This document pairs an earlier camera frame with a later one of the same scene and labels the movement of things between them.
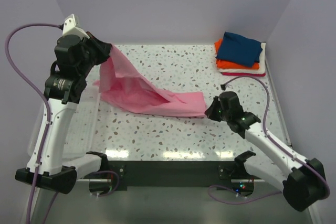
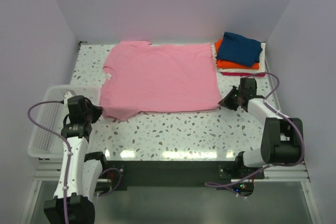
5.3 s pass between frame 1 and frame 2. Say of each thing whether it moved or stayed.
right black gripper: moved
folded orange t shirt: stayed
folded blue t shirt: stayed
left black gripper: moved
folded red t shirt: stayed
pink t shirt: moved
